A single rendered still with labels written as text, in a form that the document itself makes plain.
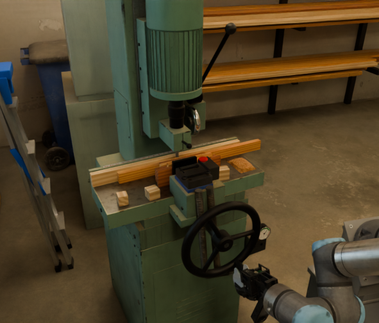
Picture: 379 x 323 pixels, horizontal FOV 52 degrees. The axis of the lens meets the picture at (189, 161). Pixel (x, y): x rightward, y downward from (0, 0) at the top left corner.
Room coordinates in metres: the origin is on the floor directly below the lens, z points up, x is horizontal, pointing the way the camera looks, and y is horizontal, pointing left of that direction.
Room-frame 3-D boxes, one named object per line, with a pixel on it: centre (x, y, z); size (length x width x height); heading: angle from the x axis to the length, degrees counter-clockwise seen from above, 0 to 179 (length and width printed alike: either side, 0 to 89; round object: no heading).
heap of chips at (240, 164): (1.29, -0.20, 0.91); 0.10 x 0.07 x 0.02; 26
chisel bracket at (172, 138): (1.28, 0.05, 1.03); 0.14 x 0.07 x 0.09; 26
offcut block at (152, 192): (1.07, 0.12, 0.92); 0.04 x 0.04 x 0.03; 30
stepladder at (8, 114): (1.73, 0.83, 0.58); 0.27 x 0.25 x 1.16; 109
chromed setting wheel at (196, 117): (1.44, -0.01, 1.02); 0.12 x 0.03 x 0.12; 26
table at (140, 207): (1.16, 0.01, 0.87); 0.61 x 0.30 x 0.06; 116
